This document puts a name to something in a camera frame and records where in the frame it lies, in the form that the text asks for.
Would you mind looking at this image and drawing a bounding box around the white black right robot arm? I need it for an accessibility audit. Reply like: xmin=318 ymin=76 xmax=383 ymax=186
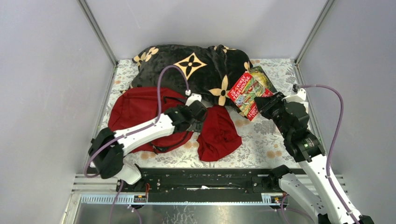
xmin=254 ymin=88 xmax=373 ymax=224

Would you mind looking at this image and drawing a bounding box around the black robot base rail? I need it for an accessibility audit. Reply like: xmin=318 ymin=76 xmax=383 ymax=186
xmin=116 ymin=168 xmax=284 ymax=203

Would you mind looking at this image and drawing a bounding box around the floral patterned table mat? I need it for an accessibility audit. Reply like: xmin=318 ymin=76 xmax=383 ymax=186
xmin=97 ymin=59 xmax=300 ymax=168

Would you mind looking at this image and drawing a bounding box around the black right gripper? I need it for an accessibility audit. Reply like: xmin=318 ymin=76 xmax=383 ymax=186
xmin=253 ymin=91 xmax=290 ymax=137

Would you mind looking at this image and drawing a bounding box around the red student backpack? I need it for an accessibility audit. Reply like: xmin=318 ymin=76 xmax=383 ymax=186
xmin=108 ymin=87 xmax=193 ymax=154

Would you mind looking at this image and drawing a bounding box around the black floral plush blanket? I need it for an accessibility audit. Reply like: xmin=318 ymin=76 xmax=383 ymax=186
xmin=128 ymin=44 xmax=253 ymax=113

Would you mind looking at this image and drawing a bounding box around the green dark cover book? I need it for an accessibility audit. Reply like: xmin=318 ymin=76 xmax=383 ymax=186
xmin=249 ymin=66 xmax=277 ymax=93

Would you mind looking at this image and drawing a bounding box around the red cloth garment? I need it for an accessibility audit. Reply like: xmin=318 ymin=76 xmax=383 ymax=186
xmin=197 ymin=105 xmax=242 ymax=162

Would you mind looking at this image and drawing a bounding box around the red treehouse storybook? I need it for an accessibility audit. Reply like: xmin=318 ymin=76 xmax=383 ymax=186
xmin=227 ymin=71 xmax=273 ymax=121

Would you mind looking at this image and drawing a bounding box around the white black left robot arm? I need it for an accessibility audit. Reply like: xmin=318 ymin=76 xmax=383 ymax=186
xmin=85 ymin=93 xmax=207 ymax=192

